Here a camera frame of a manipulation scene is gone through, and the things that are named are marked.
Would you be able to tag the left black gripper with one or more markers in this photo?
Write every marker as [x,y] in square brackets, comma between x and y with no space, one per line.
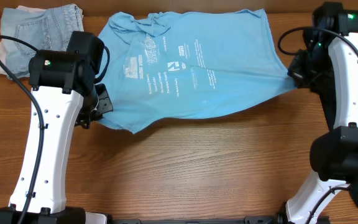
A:
[103,103]

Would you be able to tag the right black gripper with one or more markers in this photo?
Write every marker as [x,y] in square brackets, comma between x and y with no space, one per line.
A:
[298,73]

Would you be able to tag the light blue printed t-shirt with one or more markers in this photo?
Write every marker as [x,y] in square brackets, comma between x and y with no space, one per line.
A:
[188,66]

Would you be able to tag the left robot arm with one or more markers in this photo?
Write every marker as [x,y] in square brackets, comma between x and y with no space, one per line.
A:
[66,91]

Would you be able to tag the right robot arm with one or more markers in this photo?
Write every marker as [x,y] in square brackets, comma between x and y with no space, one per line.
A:
[314,194]

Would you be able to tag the folded light blue jeans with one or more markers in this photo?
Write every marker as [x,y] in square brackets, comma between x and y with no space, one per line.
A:
[50,29]

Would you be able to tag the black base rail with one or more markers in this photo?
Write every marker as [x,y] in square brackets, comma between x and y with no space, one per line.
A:
[191,221]

